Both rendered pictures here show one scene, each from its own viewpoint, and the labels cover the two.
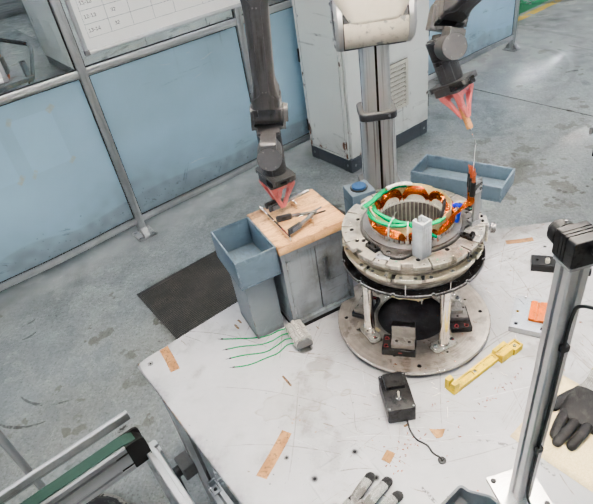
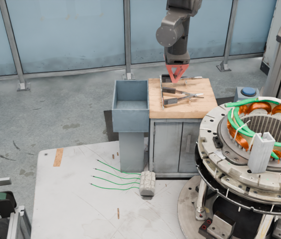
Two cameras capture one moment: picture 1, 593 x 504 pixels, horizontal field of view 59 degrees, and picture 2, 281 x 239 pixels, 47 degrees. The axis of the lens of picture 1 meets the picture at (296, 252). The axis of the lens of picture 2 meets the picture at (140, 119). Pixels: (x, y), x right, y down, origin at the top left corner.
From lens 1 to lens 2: 0.41 m
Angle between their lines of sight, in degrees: 17
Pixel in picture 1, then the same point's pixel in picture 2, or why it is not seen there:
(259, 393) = (94, 212)
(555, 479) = not seen: outside the picture
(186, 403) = (46, 193)
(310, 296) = (168, 159)
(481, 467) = not seen: outside the picture
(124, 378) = not seen: hidden behind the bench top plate
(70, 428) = (25, 171)
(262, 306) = (129, 150)
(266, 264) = (138, 120)
